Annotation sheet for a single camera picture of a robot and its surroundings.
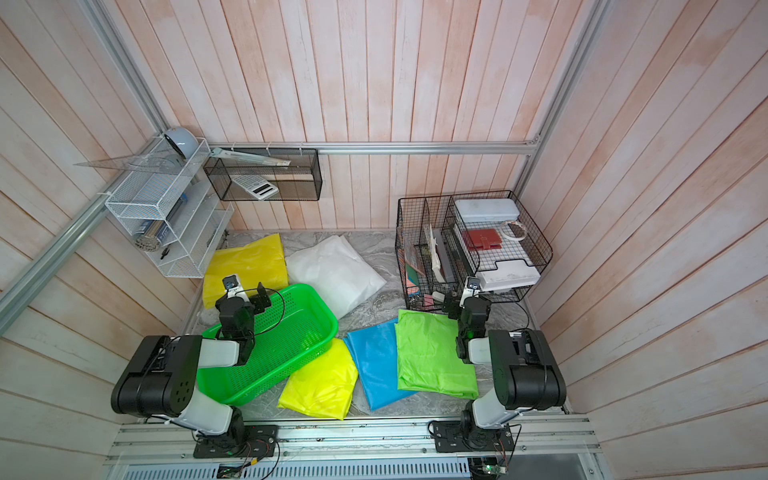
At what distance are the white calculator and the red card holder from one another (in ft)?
2.12

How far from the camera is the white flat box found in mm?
847

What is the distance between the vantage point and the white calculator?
968 millimetres

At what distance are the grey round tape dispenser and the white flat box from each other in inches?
35.7

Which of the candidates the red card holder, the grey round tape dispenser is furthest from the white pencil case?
the grey round tape dispenser

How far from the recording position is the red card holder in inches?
34.3
